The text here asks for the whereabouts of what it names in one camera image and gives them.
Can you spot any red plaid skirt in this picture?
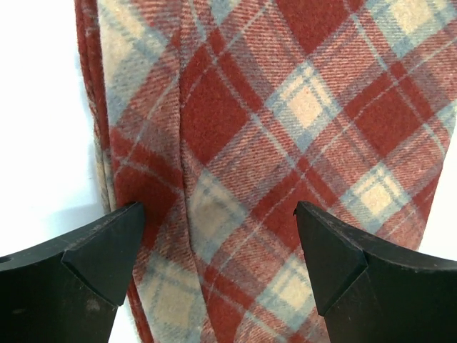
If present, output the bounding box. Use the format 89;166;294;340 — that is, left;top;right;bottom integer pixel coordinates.
75;1;456;342

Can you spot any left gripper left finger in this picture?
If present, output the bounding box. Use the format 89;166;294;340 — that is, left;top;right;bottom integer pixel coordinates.
1;203;145;342

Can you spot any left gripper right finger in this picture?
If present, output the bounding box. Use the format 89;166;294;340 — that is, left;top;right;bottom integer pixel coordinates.
294;202;456;342

